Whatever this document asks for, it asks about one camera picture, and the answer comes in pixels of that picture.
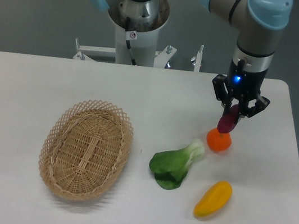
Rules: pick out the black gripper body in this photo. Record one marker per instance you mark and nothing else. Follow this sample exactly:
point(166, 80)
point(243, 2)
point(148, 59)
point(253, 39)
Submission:
point(247, 83)

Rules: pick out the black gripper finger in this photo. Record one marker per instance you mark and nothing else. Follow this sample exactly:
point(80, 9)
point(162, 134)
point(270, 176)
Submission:
point(244, 110)
point(223, 92)

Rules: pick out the purple sweet potato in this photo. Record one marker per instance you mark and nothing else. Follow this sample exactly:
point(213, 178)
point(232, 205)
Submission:
point(229, 120)

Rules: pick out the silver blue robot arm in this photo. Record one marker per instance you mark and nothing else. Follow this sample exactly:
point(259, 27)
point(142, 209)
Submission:
point(260, 24)

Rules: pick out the orange tangerine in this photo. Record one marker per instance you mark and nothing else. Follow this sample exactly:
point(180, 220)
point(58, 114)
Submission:
point(217, 141)

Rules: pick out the green bok choy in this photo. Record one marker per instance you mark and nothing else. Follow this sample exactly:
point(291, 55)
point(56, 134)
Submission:
point(171, 167)

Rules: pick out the yellow mango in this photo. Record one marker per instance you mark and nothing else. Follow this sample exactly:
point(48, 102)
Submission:
point(213, 200)

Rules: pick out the woven wicker basket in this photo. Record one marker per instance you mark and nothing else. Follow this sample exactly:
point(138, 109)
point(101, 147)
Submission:
point(86, 150)

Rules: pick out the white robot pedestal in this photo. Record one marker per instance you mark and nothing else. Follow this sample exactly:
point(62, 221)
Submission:
point(137, 36)

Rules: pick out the white metal base frame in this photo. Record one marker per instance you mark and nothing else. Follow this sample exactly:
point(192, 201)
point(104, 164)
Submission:
point(126, 53)

